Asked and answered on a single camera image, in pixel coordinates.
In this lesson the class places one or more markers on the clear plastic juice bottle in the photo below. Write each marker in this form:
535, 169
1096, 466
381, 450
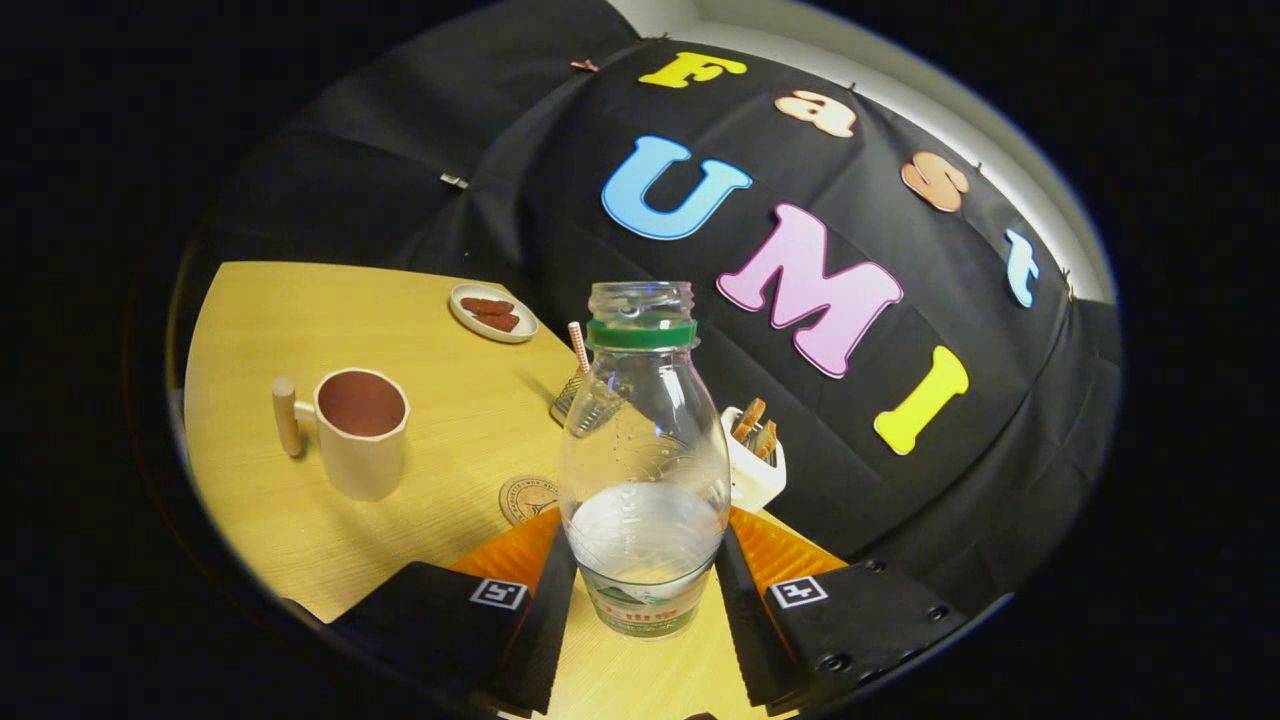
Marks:
645, 440

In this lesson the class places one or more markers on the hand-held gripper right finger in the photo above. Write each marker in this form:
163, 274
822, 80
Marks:
745, 640

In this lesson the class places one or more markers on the white toaster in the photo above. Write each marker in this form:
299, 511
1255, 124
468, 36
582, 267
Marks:
757, 482

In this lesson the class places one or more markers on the round white plate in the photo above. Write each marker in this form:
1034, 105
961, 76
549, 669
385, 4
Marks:
470, 325

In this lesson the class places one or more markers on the toasted bread slice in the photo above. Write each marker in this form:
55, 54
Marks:
766, 440
748, 420

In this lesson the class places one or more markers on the wooden table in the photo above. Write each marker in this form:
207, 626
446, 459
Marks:
300, 310

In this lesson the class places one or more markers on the round cork coaster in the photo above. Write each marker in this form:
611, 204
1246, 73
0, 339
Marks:
522, 500

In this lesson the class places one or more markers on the brown sausage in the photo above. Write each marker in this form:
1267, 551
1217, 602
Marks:
500, 322
487, 306

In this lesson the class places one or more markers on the red striped paper straw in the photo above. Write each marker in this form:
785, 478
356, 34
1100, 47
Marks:
578, 345

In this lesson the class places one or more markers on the black backdrop cloth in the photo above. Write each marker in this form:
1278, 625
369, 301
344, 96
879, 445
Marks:
880, 480

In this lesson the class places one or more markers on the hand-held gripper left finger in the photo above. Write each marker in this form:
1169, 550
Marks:
545, 640

